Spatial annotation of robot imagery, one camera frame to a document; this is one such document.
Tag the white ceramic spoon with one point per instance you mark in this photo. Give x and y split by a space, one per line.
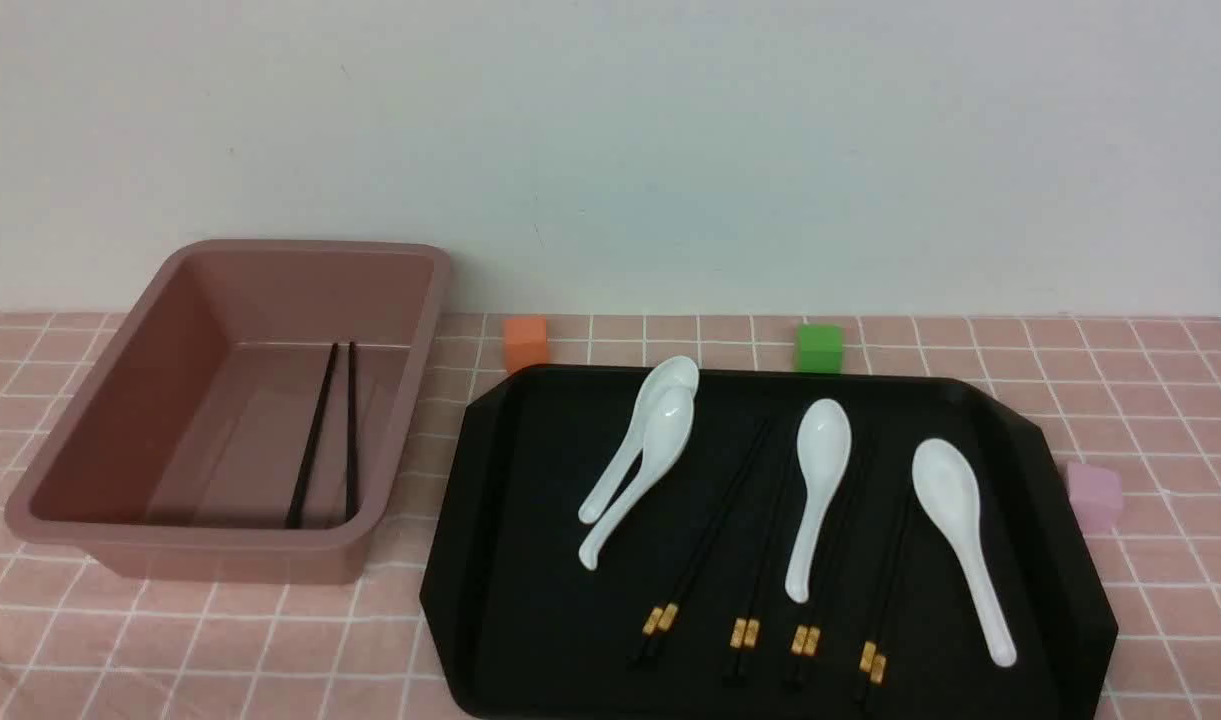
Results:
677 371
823 445
666 433
948 491

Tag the orange cube block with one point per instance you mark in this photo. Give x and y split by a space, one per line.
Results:
525 342

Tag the black plastic serving tray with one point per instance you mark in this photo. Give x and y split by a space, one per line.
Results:
525 632

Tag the green cube block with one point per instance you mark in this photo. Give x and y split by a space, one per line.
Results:
820 348

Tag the plain black chopstick left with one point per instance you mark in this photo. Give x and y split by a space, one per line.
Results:
295 511

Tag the pink rectangular plastic bin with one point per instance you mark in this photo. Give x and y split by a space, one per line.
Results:
177 457

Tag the pink cube block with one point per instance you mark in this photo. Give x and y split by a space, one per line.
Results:
1096 496

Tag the pink checkered tablecloth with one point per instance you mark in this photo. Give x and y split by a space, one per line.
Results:
1140 396

